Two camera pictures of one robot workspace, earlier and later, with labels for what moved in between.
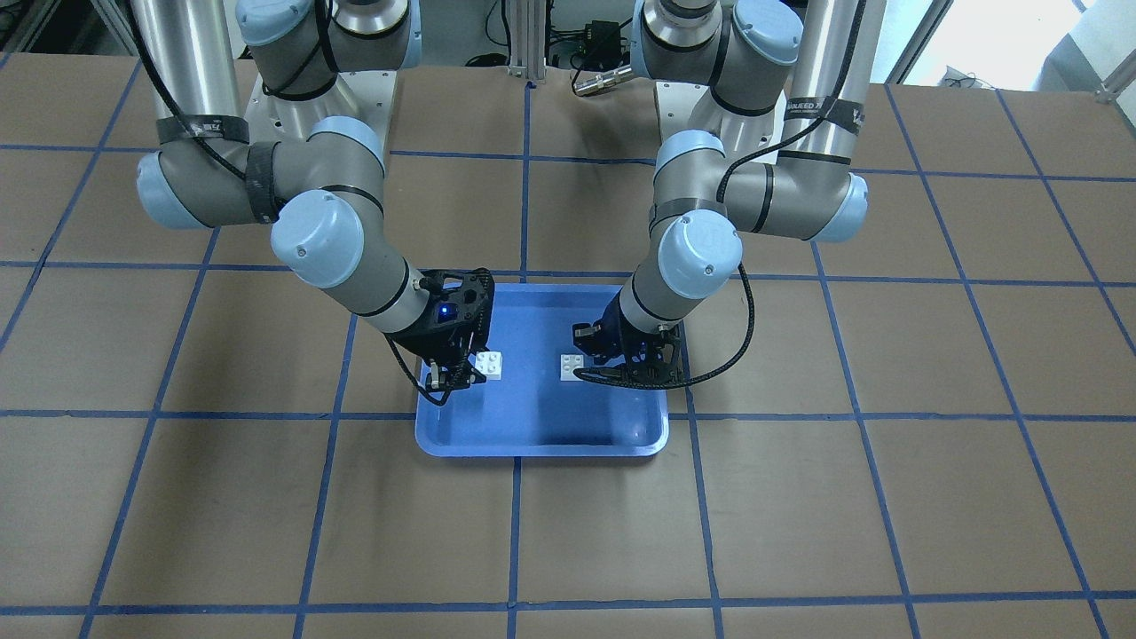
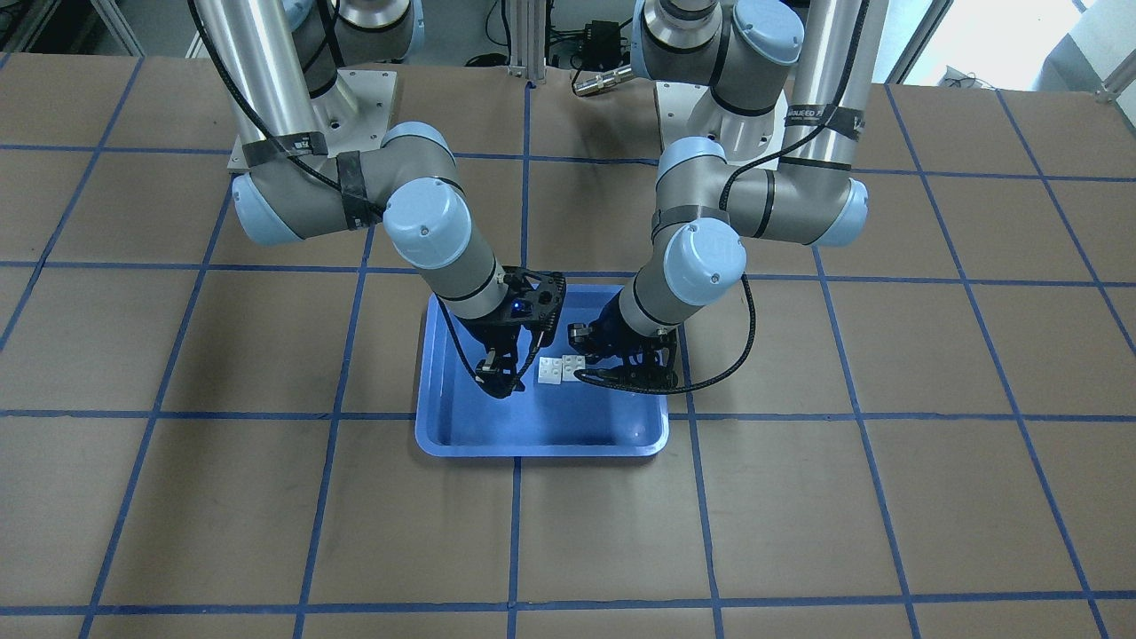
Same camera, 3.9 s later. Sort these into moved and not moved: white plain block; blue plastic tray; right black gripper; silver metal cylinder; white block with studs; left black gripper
Moved: white block with studs; right black gripper
Not moved: left black gripper; silver metal cylinder; white plain block; blue plastic tray
